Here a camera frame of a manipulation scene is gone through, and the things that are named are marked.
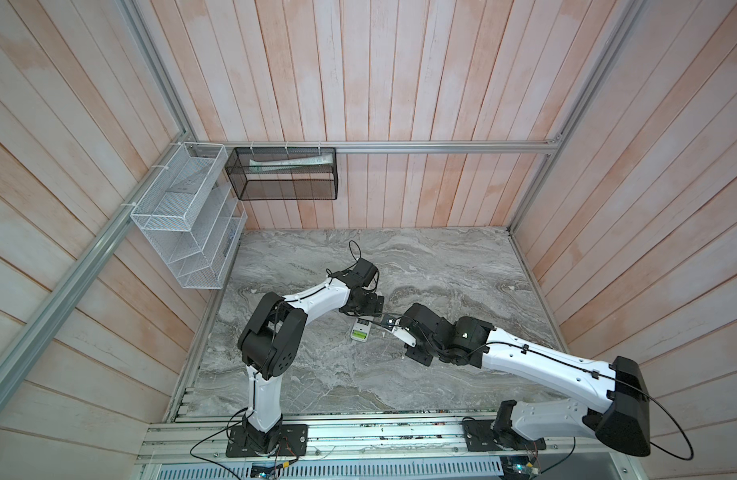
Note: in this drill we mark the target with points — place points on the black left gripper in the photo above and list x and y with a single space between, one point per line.
370 309

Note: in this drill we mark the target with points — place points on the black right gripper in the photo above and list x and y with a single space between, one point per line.
415 355

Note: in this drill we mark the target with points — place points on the white remote with green screen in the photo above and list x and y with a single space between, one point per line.
361 330

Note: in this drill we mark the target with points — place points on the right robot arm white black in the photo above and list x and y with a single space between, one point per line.
605 401

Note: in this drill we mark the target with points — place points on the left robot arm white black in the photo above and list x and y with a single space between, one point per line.
270 341

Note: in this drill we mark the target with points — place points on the white paper in basket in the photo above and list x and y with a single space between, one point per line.
297 165

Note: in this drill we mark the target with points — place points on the green circuit board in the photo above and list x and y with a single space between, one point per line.
266 472

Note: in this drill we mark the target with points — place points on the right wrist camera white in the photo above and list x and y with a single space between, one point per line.
395 326

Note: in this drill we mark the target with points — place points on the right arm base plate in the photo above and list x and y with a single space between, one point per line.
487 436

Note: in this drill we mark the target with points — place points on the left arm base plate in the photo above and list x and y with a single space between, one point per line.
245 441

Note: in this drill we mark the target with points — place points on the aluminium mounting rail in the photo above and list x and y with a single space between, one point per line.
330 437

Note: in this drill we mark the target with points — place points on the black mesh wall basket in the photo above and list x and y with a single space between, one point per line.
285 186

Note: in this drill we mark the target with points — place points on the white mesh wall shelf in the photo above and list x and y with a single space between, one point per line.
191 218

